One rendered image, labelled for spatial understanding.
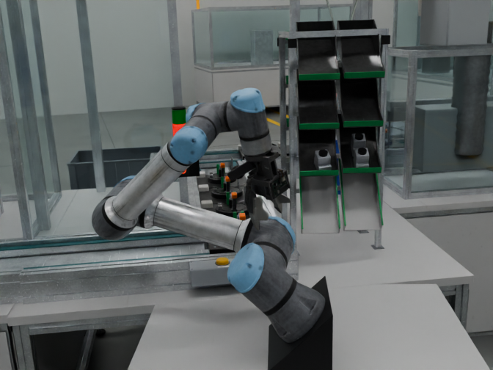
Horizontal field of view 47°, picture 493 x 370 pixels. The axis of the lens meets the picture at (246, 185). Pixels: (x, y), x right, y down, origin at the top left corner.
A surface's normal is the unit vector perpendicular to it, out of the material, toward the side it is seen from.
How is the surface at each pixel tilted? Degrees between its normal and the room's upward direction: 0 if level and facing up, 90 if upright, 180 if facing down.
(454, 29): 90
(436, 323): 0
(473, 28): 90
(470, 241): 90
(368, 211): 45
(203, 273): 90
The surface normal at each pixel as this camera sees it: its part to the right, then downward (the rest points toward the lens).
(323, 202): -0.05, -0.48
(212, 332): -0.04, -0.96
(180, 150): -0.28, 0.49
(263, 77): 0.29, 0.25
